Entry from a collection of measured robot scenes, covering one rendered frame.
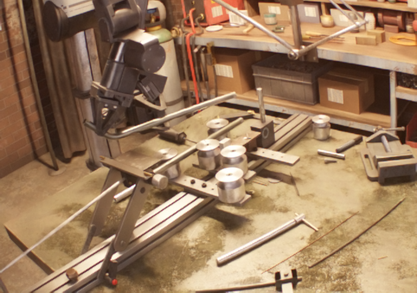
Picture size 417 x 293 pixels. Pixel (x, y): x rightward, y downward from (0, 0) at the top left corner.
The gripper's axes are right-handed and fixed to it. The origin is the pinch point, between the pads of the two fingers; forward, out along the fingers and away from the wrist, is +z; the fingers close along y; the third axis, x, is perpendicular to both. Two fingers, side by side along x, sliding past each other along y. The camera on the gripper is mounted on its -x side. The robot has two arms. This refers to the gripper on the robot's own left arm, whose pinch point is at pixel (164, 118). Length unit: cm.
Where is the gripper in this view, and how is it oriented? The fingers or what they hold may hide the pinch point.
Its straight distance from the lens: 101.7
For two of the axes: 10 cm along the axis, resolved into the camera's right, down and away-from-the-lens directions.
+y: -1.5, -9.0, -4.1
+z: 5.0, 2.9, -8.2
